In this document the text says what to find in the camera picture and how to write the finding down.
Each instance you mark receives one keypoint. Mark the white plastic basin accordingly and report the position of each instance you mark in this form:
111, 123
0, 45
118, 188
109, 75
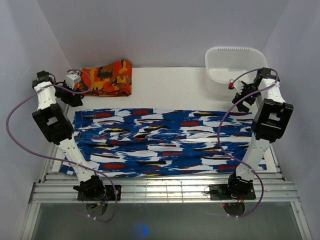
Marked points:
225, 63

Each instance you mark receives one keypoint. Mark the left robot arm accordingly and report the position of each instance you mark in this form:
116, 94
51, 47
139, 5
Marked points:
58, 129

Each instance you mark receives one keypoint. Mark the blue white patterned trousers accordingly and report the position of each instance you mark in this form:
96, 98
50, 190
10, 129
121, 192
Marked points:
140, 142

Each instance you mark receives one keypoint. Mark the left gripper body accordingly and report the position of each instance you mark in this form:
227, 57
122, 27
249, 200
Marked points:
66, 96

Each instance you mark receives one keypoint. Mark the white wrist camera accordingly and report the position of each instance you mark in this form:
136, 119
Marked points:
72, 79
237, 86

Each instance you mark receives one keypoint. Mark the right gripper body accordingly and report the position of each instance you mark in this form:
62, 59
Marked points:
248, 90

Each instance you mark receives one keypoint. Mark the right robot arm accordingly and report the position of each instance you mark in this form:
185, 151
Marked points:
268, 125

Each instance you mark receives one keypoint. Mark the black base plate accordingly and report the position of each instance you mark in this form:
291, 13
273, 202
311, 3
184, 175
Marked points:
107, 193
223, 192

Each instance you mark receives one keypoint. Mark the aluminium rail frame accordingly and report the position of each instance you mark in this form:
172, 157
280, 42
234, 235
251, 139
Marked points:
55, 187

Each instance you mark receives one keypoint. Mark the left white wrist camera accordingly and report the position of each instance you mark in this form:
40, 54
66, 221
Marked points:
72, 79

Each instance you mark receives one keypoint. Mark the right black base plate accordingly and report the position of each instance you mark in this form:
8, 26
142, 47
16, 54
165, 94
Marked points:
223, 192

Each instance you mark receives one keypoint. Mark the orange camouflage folded trousers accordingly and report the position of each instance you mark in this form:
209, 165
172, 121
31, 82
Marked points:
112, 80

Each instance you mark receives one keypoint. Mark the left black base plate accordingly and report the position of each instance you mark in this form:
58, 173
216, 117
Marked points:
107, 193

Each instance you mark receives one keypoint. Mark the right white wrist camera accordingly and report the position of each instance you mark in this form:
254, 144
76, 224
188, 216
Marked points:
237, 86

